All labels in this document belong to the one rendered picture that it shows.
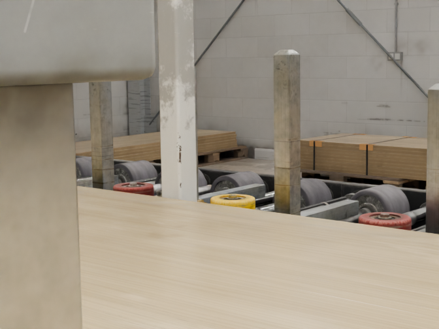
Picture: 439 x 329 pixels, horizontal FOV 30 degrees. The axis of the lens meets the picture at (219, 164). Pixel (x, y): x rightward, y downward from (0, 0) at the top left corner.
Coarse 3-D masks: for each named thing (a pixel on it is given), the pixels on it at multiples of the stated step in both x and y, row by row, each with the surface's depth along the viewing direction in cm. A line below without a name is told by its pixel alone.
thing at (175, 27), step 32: (160, 0) 146; (192, 0) 147; (160, 32) 147; (192, 32) 148; (160, 64) 148; (192, 64) 149; (160, 96) 149; (192, 96) 149; (160, 128) 150; (192, 128) 150; (192, 160) 150; (192, 192) 151
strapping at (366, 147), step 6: (312, 144) 717; (318, 144) 713; (360, 144) 685; (366, 144) 681; (372, 144) 679; (366, 150) 681; (372, 150) 678; (366, 156) 682; (366, 162) 683; (366, 168) 683; (366, 174) 684
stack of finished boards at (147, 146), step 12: (156, 132) 918; (204, 132) 909; (216, 132) 907; (228, 132) 905; (84, 144) 800; (120, 144) 795; (132, 144) 793; (144, 144) 797; (156, 144) 810; (204, 144) 868; (216, 144) 884; (228, 144) 900; (120, 156) 771; (132, 156) 782; (144, 156) 796; (156, 156) 809
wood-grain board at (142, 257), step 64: (128, 256) 106; (192, 256) 106; (256, 256) 105; (320, 256) 105; (384, 256) 104; (128, 320) 80; (192, 320) 80; (256, 320) 80; (320, 320) 80; (384, 320) 79
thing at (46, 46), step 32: (0, 0) 19; (32, 0) 20; (64, 0) 20; (96, 0) 21; (128, 0) 22; (0, 32) 19; (32, 32) 20; (64, 32) 20; (96, 32) 21; (128, 32) 22; (0, 64) 19; (32, 64) 20; (64, 64) 21; (96, 64) 21; (128, 64) 22
